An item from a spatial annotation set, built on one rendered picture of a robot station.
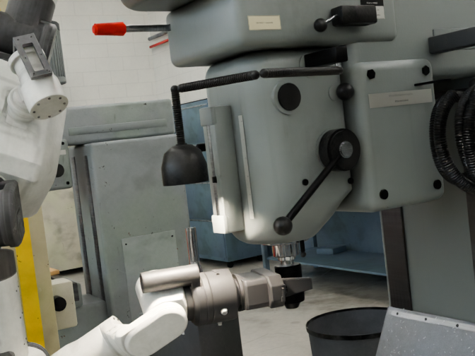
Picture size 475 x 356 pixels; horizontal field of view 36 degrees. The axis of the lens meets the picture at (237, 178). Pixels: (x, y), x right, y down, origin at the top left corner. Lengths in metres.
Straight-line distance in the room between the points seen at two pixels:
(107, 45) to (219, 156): 9.85
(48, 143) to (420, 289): 0.82
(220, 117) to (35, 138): 0.33
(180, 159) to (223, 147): 0.11
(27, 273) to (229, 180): 1.77
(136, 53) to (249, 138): 10.02
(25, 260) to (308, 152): 1.84
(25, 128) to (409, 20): 0.70
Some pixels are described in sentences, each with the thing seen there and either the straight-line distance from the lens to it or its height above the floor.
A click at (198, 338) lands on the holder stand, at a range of 1.61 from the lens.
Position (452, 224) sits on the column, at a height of 1.28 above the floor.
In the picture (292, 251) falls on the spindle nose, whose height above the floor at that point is 1.29.
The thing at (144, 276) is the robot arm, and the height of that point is 1.29.
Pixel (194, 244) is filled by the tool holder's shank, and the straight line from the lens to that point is 1.64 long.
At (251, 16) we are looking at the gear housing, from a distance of 1.14.
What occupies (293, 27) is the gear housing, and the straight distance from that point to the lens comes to 1.18.
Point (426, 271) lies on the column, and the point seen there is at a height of 1.17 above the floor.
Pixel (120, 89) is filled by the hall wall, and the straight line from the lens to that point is 10.99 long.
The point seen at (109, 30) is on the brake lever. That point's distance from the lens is 1.26.
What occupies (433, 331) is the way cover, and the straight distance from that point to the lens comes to 1.58.
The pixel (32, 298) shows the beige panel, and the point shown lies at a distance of 2.91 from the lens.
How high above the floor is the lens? 1.49
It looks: 3 degrees down
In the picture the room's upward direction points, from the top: 7 degrees counter-clockwise
